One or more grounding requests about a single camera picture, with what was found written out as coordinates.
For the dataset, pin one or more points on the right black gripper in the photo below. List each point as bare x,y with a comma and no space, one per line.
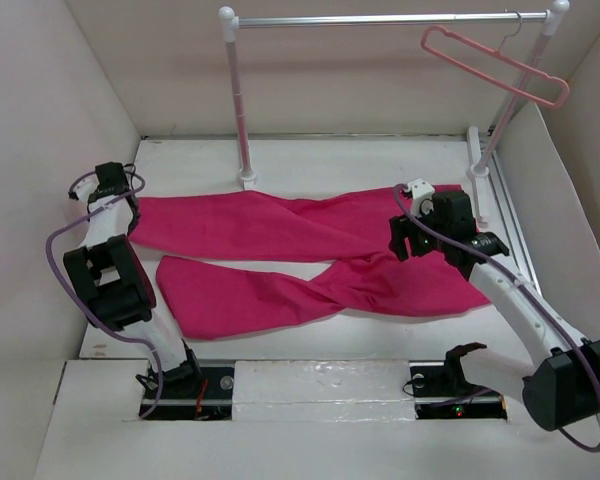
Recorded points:
401,227

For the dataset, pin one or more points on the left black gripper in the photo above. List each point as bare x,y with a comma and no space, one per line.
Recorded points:
133,224

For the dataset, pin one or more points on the pink trousers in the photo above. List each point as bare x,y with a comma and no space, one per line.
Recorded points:
245,262

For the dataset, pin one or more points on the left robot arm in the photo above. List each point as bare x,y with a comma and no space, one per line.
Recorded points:
108,279

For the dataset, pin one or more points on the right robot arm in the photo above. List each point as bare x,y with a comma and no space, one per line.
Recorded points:
561,384

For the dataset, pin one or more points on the white clothes rack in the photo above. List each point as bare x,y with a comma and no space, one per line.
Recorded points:
533,85

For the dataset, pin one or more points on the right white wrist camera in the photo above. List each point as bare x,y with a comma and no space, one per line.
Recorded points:
421,193

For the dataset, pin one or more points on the aluminium rail right side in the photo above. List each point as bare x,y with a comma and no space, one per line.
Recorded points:
512,228

